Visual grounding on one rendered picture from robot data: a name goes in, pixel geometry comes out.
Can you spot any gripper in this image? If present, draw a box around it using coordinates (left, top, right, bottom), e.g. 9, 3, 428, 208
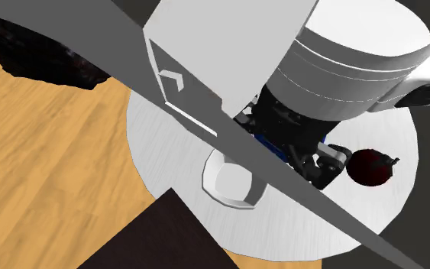
252, 85, 353, 191

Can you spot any dark red round fruit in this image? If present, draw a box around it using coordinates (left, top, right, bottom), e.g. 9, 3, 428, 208
345, 148, 401, 187

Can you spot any blue flat thing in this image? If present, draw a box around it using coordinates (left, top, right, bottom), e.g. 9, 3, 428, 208
253, 133, 289, 164

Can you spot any white bowl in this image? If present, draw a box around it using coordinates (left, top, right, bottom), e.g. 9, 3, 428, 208
202, 147, 269, 210

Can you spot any round white table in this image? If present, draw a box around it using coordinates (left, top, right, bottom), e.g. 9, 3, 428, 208
125, 89, 420, 263

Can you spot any black rug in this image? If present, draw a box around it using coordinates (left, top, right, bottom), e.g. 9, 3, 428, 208
0, 10, 112, 91

